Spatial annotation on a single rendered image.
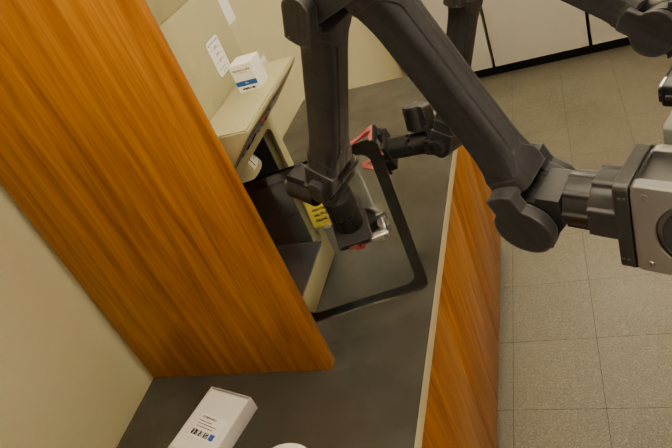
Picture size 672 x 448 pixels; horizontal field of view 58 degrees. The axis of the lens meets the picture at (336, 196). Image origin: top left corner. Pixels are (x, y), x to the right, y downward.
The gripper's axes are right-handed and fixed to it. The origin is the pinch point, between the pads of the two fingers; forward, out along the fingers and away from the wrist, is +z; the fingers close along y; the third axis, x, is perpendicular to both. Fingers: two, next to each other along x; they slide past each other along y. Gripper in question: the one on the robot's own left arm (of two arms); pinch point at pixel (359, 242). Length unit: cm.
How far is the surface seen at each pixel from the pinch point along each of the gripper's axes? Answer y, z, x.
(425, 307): 7.3, 25.0, 8.2
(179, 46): -32, -35, -20
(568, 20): -217, 193, 147
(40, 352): 3, -2, -70
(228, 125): -18.1, -25.5, -15.6
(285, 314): 7.7, 5.7, -19.3
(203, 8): -45, -32, -15
